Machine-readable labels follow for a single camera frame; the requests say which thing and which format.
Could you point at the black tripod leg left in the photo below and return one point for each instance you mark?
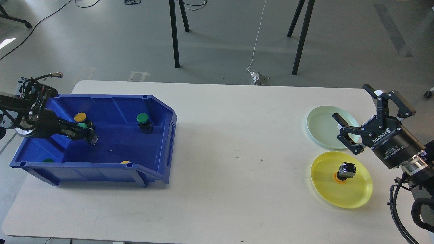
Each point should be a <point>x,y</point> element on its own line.
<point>174,30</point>

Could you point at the black stand foot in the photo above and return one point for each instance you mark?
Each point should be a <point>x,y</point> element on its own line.
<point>5,15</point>

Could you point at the white power adapter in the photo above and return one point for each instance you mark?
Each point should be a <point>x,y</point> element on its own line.
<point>257,78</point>

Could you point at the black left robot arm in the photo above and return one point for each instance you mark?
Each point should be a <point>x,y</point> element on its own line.
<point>27,114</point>

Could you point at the black tripod leg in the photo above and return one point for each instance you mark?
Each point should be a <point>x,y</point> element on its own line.
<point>304,31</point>
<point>174,30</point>

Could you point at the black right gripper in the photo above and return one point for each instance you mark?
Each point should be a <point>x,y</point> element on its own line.
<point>393,142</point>

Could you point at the blue plastic storage bin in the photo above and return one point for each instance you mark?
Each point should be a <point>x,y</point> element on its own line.
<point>120,139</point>

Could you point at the pale green plate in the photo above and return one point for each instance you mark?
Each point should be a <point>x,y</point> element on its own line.
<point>324,128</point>

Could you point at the green push button corner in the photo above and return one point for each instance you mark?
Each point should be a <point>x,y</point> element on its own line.
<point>47,160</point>

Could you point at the black tripod leg right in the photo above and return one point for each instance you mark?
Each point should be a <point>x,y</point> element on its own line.
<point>304,31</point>

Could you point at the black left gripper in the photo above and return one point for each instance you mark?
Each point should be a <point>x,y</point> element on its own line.
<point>49,124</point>

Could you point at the yellow plate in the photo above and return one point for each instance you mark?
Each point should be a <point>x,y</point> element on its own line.
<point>353,194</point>

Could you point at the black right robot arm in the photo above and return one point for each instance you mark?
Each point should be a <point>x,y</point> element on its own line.
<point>417,171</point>

